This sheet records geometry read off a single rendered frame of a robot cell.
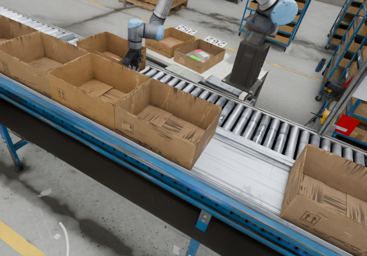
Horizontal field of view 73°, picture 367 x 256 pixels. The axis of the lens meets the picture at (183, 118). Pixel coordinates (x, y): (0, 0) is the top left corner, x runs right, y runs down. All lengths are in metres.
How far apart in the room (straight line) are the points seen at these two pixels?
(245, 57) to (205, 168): 1.02
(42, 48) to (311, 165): 1.62
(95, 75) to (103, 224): 1.01
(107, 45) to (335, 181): 1.78
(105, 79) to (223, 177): 0.86
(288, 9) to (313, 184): 0.93
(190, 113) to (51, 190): 1.30
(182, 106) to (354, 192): 0.85
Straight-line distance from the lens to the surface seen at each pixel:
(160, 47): 2.18
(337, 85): 1.69
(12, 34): 2.04
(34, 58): 1.80
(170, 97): 1.27
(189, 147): 0.97
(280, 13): 1.59
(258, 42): 1.88
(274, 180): 1.18
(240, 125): 1.59
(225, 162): 1.16
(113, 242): 1.88
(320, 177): 1.28
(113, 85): 1.49
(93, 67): 1.54
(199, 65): 1.99
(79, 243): 1.90
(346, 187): 1.30
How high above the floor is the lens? 1.71
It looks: 39 degrees down
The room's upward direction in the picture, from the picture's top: 11 degrees clockwise
